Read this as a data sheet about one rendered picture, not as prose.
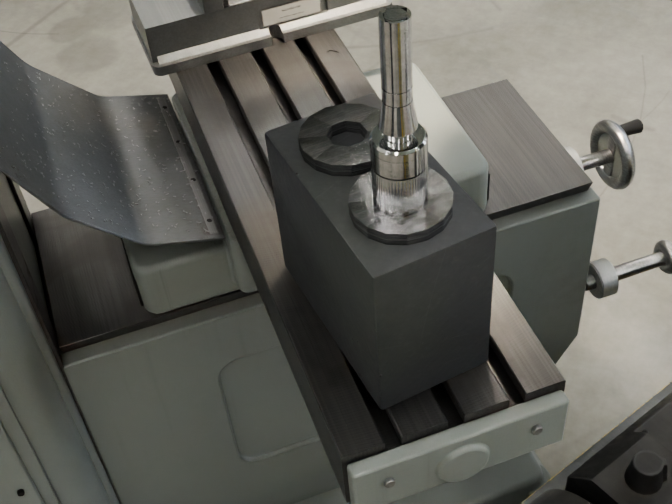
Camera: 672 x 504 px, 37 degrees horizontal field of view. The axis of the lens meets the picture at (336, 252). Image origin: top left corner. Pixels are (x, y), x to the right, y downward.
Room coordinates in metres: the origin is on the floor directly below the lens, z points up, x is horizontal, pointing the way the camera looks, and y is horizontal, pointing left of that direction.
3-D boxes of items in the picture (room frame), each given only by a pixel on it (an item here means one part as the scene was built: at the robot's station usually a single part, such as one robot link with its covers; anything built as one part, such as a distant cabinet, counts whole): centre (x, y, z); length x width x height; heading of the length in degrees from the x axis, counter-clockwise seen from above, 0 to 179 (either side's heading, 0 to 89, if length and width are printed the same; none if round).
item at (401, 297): (0.66, -0.04, 1.04); 0.22 x 0.12 x 0.20; 23
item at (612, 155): (1.19, -0.43, 0.64); 0.16 x 0.12 x 0.12; 106
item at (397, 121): (0.62, -0.06, 1.26); 0.03 x 0.03 x 0.11
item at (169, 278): (1.06, 0.05, 0.80); 0.50 x 0.35 x 0.12; 106
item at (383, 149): (0.62, -0.06, 1.20); 0.05 x 0.05 x 0.01
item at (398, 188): (0.62, -0.06, 1.17); 0.05 x 0.05 x 0.06
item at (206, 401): (1.06, 0.03, 0.44); 0.80 x 0.30 x 0.60; 106
